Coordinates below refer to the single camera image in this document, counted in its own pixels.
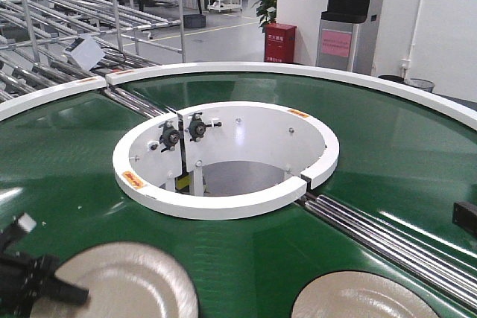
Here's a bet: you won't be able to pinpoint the black bearing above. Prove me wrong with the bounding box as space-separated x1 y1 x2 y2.
187 112 223 142
159 121 180 153

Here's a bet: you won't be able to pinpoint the metal roller rack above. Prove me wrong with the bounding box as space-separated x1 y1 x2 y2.
1 0 183 103

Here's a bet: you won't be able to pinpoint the white outer conveyor rim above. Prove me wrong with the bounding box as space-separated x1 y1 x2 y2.
1 62 476 130

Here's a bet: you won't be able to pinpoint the white inner conveyor ring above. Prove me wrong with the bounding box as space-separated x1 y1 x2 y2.
113 101 341 221

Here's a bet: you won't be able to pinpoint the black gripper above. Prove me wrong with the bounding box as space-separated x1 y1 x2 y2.
1 212 89 317

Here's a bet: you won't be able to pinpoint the steel conveyor rollers front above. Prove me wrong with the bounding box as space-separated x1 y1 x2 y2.
297 192 476 312

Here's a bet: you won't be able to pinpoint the black storage crate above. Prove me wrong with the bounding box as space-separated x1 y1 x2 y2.
183 13 206 29

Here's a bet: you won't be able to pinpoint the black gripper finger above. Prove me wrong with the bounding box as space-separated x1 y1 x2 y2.
452 201 477 237

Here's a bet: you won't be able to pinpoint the steel conveyor rollers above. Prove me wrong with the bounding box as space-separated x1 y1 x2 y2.
297 192 476 312
101 86 177 118

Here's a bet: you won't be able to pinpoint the beige textured plate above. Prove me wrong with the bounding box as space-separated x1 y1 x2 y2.
31 242 199 317
291 270 437 317

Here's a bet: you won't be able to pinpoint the black bearing right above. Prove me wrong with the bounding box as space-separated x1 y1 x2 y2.
187 112 223 142

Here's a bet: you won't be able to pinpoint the red fire extinguisher cabinet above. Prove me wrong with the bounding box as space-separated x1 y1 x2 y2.
265 23 297 63

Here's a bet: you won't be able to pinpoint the black bearing left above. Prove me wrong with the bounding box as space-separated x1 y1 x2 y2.
159 121 180 153

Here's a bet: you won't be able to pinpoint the steel conveyor rollers rear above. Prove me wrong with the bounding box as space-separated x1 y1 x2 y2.
101 86 177 118

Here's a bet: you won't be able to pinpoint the black water dispenser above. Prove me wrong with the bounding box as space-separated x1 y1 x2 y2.
316 0 370 71

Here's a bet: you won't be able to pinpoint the wire mesh waste bin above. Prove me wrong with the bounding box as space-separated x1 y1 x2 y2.
407 78 435 93

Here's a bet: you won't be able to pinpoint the grey control box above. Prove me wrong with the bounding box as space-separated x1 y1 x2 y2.
63 34 105 71

